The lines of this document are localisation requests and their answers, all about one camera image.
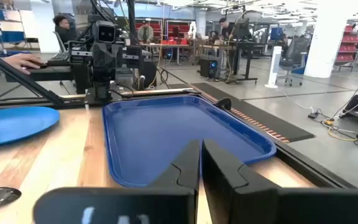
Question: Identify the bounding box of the black floor mat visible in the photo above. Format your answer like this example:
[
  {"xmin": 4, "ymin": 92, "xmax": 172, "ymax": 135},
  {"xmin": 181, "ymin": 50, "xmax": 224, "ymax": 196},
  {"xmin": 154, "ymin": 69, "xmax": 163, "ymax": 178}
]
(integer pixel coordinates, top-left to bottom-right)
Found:
[{"xmin": 194, "ymin": 82, "xmax": 316, "ymax": 144}]

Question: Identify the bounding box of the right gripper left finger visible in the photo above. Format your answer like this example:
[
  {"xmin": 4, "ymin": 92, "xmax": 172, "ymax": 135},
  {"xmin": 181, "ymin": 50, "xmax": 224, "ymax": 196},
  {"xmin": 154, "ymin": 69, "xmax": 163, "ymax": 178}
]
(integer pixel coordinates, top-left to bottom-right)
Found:
[{"xmin": 32, "ymin": 139, "xmax": 201, "ymax": 224}]

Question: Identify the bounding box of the blue round plate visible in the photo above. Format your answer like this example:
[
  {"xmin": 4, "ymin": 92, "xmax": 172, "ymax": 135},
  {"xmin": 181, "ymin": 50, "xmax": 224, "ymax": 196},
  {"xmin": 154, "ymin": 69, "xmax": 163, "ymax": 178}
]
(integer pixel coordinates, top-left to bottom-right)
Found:
[{"xmin": 0, "ymin": 106, "xmax": 61, "ymax": 148}]

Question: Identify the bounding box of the blue bin shelf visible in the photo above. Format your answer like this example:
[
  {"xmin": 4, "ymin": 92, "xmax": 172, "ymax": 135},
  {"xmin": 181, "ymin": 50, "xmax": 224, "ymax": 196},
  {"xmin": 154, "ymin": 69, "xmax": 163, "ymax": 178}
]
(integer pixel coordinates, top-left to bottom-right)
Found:
[{"xmin": 0, "ymin": 9, "xmax": 26, "ymax": 44}]

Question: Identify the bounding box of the black standing desk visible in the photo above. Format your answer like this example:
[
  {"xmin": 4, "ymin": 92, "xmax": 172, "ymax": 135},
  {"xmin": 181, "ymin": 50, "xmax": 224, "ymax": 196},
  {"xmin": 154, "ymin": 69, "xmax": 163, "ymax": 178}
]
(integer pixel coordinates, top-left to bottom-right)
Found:
[{"xmin": 225, "ymin": 40, "xmax": 259, "ymax": 85}]

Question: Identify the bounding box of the black computer tower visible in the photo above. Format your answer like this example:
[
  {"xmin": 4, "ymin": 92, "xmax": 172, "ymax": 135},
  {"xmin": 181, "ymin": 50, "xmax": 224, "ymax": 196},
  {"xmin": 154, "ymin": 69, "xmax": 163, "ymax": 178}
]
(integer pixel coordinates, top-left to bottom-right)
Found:
[{"xmin": 199, "ymin": 54, "xmax": 220, "ymax": 78}]

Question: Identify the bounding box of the black rounded clamp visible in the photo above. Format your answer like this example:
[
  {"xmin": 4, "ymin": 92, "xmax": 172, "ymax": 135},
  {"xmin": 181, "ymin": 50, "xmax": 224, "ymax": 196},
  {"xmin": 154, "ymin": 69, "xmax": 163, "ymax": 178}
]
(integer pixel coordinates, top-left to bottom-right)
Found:
[{"xmin": 216, "ymin": 98, "xmax": 232, "ymax": 110}]

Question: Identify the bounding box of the person's hand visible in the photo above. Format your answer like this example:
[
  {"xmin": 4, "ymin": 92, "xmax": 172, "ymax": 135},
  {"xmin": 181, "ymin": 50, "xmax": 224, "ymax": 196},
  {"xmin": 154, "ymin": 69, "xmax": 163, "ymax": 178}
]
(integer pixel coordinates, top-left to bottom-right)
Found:
[{"xmin": 1, "ymin": 52, "xmax": 47, "ymax": 75}]

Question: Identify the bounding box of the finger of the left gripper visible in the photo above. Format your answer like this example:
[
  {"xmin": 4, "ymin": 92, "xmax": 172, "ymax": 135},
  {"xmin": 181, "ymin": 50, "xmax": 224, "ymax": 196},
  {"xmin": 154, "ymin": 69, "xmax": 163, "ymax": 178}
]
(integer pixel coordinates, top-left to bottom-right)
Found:
[
  {"xmin": 103, "ymin": 73, "xmax": 115, "ymax": 95},
  {"xmin": 92, "ymin": 73, "xmax": 104, "ymax": 95}
]

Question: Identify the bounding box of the white tower fan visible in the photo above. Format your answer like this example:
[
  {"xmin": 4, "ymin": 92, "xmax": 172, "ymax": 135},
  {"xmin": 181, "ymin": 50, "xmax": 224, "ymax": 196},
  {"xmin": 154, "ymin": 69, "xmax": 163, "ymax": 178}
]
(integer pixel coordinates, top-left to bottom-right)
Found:
[{"xmin": 264, "ymin": 45, "xmax": 283, "ymax": 89}]

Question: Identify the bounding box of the red storage rack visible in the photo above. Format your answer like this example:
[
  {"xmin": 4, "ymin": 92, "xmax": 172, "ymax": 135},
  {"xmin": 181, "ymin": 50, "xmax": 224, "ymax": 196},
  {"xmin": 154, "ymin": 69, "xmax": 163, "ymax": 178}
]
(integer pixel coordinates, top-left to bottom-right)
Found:
[{"xmin": 134, "ymin": 18, "xmax": 192, "ymax": 45}]

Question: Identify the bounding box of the black diagonal frame strut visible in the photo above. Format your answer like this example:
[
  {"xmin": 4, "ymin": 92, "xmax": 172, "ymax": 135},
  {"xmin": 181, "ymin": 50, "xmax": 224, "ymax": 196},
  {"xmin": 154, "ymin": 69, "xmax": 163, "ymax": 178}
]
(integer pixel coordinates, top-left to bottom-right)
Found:
[{"xmin": 0, "ymin": 43, "xmax": 67, "ymax": 108}]

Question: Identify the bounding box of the red bin shelf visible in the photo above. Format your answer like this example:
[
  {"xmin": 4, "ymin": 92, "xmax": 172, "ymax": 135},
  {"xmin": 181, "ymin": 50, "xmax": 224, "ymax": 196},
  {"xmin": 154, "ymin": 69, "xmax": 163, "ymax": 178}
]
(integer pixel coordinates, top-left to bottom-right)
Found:
[{"xmin": 334, "ymin": 24, "xmax": 358, "ymax": 71}]

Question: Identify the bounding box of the black keyboard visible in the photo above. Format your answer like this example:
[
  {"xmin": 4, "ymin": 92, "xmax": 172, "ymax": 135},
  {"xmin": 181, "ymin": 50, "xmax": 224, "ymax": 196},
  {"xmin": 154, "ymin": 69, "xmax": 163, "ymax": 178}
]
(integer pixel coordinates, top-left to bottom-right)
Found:
[{"xmin": 47, "ymin": 51, "xmax": 71, "ymax": 66}]

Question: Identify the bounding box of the blue plastic tray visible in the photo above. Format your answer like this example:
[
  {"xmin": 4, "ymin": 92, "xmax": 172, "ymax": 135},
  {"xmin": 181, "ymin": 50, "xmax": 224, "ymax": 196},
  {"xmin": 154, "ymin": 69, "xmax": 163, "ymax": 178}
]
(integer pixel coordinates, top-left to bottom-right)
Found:
[{"xmin": 101, "ymin": 95, "xmax": 278, "ymax": 188}]

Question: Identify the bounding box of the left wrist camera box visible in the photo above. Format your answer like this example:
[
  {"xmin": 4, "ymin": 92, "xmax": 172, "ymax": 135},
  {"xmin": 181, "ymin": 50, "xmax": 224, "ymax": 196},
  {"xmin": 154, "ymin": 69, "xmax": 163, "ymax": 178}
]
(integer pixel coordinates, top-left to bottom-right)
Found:
[{"xmin": 91, "ymin": 20, "xmax": 118, "ymax": 44}]

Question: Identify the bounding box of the black office chair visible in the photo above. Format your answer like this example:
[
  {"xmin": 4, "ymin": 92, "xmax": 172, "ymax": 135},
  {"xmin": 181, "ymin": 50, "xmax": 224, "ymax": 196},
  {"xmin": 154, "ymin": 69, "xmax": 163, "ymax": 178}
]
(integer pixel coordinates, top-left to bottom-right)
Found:
[{"xmin": 277, "ymin": 37, "xmax": 309, "ymax": 87}]

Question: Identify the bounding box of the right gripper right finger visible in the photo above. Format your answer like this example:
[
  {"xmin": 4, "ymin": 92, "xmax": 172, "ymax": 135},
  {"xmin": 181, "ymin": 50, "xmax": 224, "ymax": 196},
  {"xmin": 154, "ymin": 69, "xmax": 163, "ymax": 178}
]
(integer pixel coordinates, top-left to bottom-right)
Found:
[{"xmin": 202, "ymin": 138, "xmax": 358, "ymax": 224}]

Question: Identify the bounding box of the white round column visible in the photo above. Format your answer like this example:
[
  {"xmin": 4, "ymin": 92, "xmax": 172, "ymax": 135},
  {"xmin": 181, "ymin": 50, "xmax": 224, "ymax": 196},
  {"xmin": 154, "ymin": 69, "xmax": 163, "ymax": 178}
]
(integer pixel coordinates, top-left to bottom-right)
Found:
[{"xmin": 303, "ymin": 0, "xmax": 349, "ymax": 79}]

